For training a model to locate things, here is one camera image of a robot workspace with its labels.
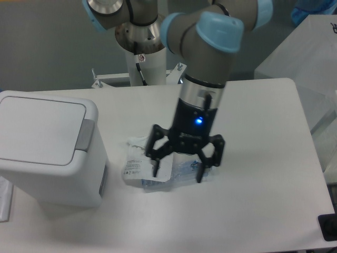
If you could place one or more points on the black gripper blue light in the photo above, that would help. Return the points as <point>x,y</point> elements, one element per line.
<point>189,134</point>

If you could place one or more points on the white push-top trash can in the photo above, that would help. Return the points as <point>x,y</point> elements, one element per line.
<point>52,149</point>

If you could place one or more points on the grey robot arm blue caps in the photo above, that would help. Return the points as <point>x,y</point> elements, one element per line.
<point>208,40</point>

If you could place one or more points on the crushed clear plastic bottle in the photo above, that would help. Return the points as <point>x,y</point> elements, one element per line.
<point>183,173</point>

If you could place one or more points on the crumpled white plastic wrapper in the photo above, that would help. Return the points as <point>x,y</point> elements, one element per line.
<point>139,168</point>

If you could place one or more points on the white box at right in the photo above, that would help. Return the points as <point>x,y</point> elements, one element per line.
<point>308,57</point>

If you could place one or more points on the black device at table corner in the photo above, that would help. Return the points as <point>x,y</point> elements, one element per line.
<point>327,224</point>

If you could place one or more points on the blue shoe cover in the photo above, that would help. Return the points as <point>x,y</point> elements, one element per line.
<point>298,15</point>

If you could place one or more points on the clear plastic sheet left edge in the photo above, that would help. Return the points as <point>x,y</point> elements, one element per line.
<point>6,199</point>

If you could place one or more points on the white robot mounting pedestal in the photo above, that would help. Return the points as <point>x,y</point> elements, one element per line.
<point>142,70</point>

